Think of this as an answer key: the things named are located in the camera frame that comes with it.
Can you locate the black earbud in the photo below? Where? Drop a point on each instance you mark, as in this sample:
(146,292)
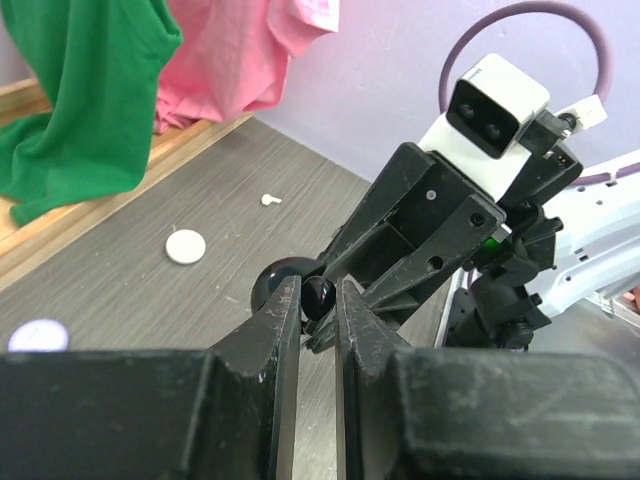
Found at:
(318,297)

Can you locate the green shirt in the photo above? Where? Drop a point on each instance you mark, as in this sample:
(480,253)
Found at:
(98,63)

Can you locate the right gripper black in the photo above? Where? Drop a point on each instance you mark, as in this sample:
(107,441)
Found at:
(422,219)

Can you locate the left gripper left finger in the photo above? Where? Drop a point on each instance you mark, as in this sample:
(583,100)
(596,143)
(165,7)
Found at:
(226,412)

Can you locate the pink shirt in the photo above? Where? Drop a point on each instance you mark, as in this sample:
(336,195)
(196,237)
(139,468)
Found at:
(235,56)

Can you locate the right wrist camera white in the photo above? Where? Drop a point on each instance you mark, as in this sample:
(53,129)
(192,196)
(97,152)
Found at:
(497,118)

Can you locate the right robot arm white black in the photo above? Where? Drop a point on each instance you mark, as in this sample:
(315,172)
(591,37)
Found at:
(597,248)

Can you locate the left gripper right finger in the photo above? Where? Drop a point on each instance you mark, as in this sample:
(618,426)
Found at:
(406,412)

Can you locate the white earbud charging case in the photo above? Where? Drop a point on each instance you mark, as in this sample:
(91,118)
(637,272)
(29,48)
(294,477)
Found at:
(185,246)

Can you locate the purple earbud charging case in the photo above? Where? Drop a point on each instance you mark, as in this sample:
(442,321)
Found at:
(39,335)

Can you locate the white earbud right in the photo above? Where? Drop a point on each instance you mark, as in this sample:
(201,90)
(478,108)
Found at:
(268,199)

